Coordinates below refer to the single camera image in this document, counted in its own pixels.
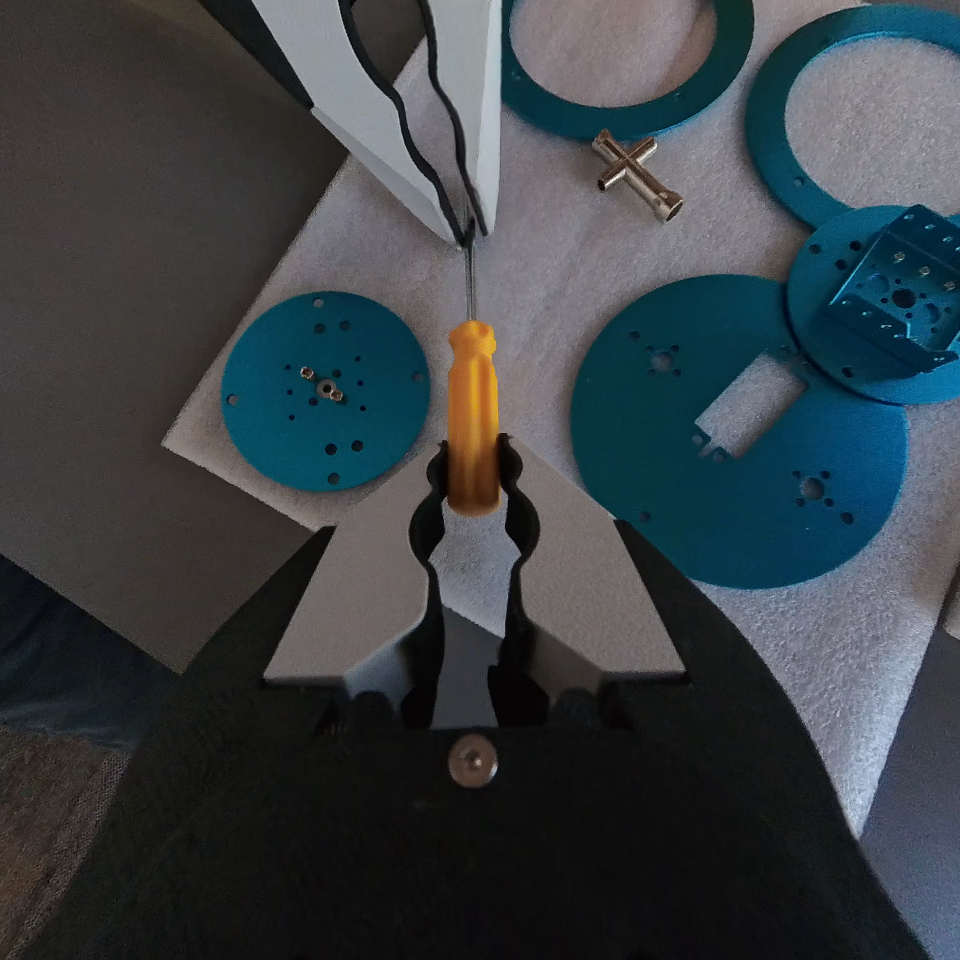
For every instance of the large blue plate with cutout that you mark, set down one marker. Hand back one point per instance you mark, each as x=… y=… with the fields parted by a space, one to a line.
x=675 y=510

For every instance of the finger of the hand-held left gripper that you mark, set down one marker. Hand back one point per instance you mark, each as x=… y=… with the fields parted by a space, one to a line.
x=480 y=75
x=337 y=90

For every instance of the person's dark cloth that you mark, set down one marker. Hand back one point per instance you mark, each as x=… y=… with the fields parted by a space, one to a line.
x=67 y=645

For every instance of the small blue round plate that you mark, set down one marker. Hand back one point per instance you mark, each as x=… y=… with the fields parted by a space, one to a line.
x=322 y=450

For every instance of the yellow screwdriver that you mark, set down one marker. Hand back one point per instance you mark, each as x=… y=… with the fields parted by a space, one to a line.
x=472 y=420

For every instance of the metal cross wrench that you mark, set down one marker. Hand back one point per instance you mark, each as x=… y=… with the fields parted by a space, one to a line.
x=634 y=169

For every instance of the white foam sheet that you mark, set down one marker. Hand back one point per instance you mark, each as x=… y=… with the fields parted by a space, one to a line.
x=562 y=247

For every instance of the blue disc with square bracket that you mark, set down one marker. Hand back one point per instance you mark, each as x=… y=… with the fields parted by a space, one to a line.
x=825 y=330

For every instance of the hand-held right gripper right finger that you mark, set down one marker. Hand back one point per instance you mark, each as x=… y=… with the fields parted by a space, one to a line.
x=592 y=600

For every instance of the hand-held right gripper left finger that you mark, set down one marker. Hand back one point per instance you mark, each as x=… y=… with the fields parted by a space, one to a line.
x=360 y=600

